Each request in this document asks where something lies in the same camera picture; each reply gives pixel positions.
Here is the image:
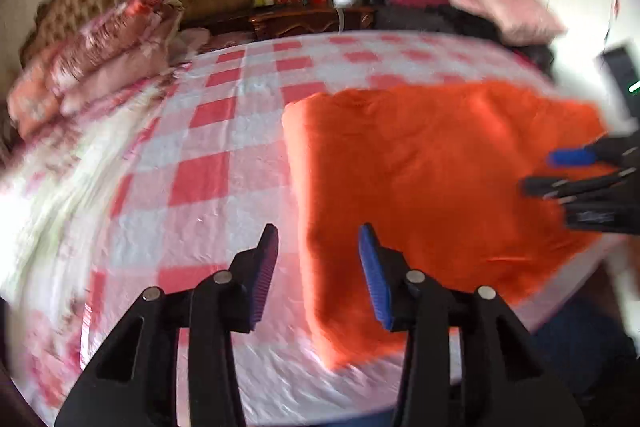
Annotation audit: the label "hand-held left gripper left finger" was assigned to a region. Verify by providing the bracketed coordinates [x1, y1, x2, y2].
[54, 223, 280, 427]

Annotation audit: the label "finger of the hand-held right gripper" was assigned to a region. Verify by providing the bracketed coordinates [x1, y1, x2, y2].
[521, 172, 632, 206]
[546, 134, 632, 169]

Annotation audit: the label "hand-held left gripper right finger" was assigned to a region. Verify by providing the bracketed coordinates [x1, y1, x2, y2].
[358, 223, 586, 427]

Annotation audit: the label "orange pants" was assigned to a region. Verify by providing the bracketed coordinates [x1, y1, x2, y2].
[281, 79, 618, 370]

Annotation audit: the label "pink checkered tablecloth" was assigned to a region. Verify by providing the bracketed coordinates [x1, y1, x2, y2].
[80, 31, 621, 414]

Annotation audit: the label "person's jeans leg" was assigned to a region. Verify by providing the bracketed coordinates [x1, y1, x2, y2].
[530, 297, 632, 399]

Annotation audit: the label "black clothes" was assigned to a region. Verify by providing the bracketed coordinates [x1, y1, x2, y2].
[440, 7, 507, 41]

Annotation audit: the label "floral bedspread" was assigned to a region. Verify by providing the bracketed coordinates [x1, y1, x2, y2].
[0, 72, 168, 408]

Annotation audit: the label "plain pink pillow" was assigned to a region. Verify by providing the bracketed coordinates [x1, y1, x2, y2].
[60, 42, 173, 115]

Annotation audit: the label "carved wooden nightstand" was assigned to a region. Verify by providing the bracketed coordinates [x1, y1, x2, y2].
[248, 5, 376, 40]

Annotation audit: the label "folded floral quilt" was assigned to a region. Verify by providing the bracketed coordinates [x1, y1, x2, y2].
[45, 0, 183, 88]

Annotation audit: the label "pink floral pillow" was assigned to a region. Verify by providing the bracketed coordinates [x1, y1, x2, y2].
[7, 44, 66, 138]

